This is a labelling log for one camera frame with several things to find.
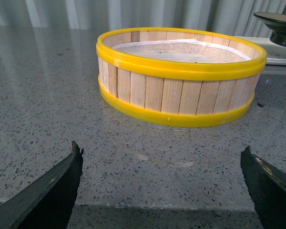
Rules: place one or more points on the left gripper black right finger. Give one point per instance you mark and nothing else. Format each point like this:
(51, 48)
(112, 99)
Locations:
(267, 188)

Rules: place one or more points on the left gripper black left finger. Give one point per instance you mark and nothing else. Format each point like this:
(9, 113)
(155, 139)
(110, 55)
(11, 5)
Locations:
(47, 203)

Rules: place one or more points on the beige plate black rim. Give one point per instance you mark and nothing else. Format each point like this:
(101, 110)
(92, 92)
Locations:
(277, 23)

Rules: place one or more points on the white plastic tray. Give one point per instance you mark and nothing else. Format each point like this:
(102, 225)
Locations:
(276, 54)

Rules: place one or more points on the wooden steamer yellow bands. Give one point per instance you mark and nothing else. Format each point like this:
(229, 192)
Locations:
(178, 94)

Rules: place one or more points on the white steamer liner cloth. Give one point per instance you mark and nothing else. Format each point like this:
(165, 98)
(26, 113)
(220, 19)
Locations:
(183, 50)

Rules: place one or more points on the grey pleated curtain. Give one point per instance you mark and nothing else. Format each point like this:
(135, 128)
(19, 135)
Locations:
(231, 17)

